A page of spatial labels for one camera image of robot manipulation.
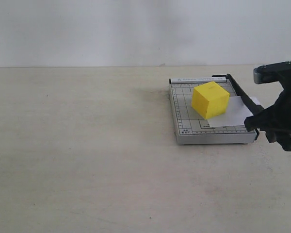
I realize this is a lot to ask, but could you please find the yellow cube block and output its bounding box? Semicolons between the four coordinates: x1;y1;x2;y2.
191;81;230;120

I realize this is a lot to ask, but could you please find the grey paper cutter base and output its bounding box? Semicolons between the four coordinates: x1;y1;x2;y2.
169;75;259;145

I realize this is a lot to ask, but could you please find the black cutter blade arm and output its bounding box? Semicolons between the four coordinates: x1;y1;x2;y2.
211;73;291;152

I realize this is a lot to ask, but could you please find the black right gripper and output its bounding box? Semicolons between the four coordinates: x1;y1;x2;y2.
244;88;291;136

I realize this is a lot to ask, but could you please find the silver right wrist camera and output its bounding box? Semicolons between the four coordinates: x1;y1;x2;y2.
253;60;291;91

